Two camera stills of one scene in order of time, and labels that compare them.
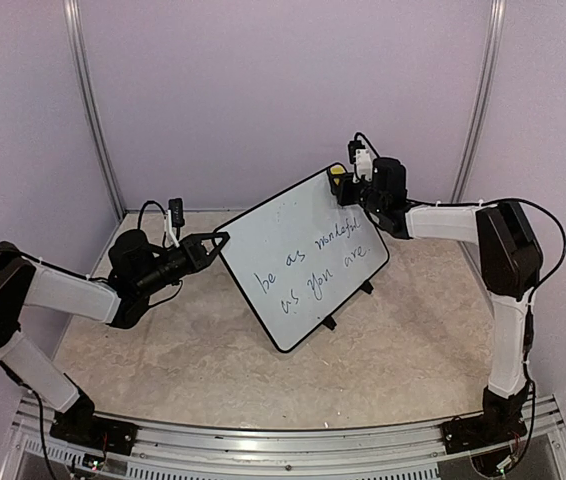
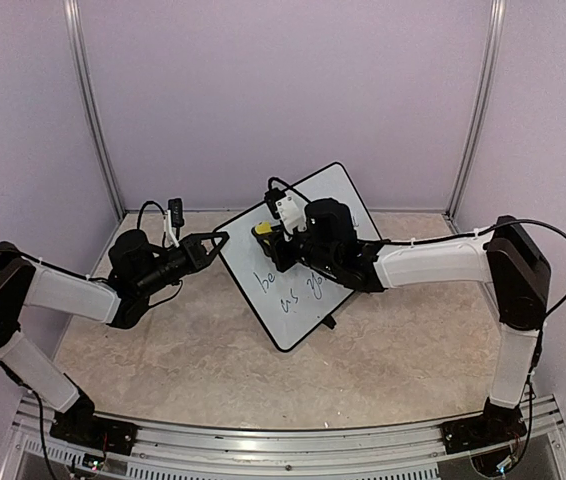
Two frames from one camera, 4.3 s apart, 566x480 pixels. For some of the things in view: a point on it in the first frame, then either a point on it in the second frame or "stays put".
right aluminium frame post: (483, 98) stays put
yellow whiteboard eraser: (337, 169) -> (263, 228)
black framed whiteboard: (302, 257) stays put
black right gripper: (343, 194) -> (274, 250)
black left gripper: (195, 249) stays put
